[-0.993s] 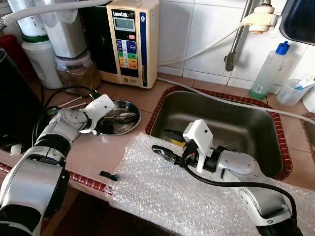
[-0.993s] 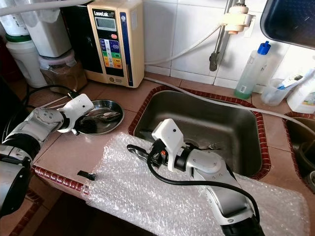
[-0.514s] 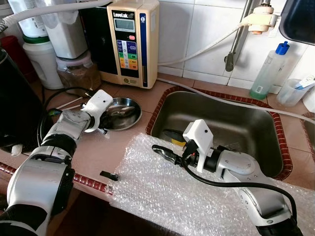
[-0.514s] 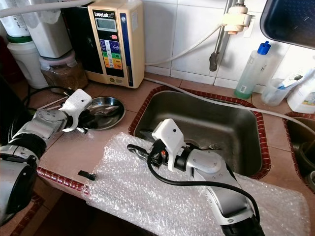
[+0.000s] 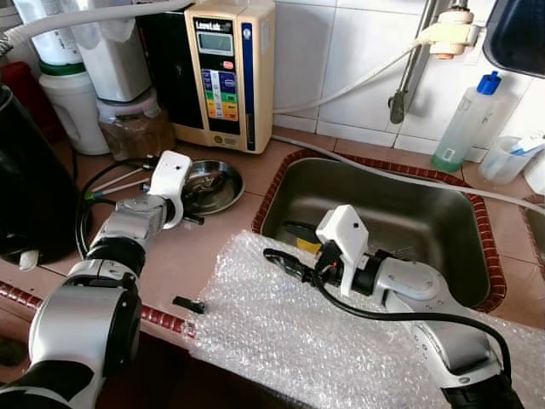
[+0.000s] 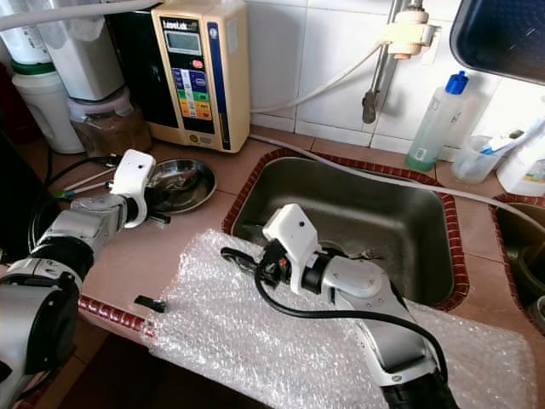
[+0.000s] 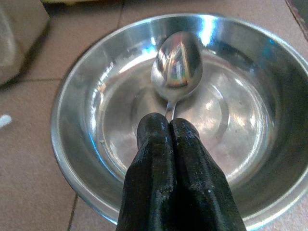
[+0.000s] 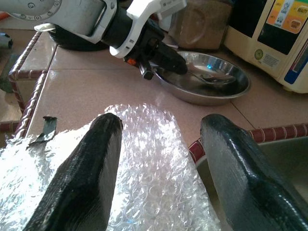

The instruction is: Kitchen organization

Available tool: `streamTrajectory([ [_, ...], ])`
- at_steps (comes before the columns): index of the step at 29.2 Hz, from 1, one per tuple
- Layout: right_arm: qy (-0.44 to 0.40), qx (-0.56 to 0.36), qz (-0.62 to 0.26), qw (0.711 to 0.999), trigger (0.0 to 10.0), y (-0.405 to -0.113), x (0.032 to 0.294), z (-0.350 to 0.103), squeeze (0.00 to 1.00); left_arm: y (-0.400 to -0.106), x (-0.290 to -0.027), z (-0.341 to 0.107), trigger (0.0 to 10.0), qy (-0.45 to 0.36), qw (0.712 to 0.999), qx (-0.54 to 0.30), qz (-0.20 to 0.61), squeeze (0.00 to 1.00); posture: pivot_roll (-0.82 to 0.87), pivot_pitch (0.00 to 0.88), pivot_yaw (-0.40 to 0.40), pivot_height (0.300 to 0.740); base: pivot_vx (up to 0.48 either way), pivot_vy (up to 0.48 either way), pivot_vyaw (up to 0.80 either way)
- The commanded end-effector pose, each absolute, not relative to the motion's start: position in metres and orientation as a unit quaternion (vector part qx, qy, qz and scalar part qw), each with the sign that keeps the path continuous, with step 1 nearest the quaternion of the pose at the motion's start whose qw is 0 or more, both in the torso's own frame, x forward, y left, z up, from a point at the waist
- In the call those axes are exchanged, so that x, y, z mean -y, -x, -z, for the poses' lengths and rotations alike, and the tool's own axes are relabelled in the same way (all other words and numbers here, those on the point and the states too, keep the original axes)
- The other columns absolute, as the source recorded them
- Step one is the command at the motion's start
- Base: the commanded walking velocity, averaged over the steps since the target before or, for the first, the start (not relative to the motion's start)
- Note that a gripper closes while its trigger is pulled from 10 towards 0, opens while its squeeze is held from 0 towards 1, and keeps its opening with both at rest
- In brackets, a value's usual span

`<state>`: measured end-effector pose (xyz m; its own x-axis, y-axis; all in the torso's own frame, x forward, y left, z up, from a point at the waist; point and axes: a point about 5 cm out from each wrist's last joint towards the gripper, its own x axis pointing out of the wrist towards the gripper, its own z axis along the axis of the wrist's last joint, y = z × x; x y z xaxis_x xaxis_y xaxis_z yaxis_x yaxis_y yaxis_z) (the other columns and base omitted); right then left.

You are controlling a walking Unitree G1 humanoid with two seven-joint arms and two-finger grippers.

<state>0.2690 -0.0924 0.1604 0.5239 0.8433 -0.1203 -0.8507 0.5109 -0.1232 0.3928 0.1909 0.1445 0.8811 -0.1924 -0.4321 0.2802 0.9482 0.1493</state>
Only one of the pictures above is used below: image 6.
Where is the wall faucet with cream diverter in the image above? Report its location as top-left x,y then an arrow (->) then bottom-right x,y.
360,0 -> 435,125

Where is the white plastic container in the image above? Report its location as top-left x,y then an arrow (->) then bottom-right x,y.
38,13 -> 124,101

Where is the small black clip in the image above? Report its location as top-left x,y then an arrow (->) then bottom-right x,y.
134,295 -> 168,314

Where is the round steel dish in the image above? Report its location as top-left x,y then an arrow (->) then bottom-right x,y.
143,158 -> 218,216

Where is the dark red container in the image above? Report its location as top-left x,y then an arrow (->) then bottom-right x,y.
0,64 -> 39,141

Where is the large black round appliance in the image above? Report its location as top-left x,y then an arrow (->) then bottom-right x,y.
0,136 -> 52,261

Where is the grey bowl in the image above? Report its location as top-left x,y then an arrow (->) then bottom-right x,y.
526,297 -> 545,333

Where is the white faucet hose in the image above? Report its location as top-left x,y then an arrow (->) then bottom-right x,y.
250,34 -> 397,113

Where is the long white drain hose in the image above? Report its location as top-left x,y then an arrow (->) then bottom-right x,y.
250,135 -> 545,224

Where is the dark pot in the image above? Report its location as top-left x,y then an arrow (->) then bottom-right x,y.
511,243 -> 545,295

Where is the grey corrugated hose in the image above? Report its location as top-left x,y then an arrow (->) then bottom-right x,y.
0,0 -> 158,31

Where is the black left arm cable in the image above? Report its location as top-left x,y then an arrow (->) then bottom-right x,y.
27,153 -> 122,256

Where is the white stick with green tip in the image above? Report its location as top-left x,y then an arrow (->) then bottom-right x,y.
66,170 -> 118,188
64,176 -> 117,197

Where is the dark blue tray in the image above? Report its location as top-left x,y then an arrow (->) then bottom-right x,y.
449,0 -> 545,86

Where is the clear jar of brown powder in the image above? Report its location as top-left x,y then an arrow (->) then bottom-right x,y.
68,89 -> 152,158

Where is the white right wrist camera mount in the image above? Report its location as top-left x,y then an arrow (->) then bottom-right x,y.
261,204 -> 321,297

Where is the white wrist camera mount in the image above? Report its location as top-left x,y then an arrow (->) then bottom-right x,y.
261,204 -> 321,297
111,149 -> 156,229

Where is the large steel sink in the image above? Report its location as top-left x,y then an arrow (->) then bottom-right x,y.
221,152 -> 465,308

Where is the blue and white toothbrush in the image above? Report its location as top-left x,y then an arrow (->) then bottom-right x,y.
481,119 -> 545,156

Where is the small steel sink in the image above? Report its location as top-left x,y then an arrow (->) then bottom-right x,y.
488,194 -> 545,337

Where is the white filter cartridge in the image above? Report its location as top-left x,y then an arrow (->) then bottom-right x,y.
0,0 -> 52,67

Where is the clear bottle with blue cap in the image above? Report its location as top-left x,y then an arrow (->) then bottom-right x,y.
404,71 -> 471,173

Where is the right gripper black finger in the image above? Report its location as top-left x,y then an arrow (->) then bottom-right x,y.
220,246 -> 263,279

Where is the white canister with green band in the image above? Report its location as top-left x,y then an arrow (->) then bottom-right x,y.
13,61 -> 86,154

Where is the clear bubble wrap sheet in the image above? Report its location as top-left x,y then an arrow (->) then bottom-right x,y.
149,228 -> 537,409

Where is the beige water ionizer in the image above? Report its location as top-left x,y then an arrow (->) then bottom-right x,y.
151,0 -> 252,154

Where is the clear measuring cup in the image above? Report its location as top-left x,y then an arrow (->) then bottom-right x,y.
453,132 -> 510,184

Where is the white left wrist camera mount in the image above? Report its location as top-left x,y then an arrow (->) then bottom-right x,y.
111,149 -> 156,229

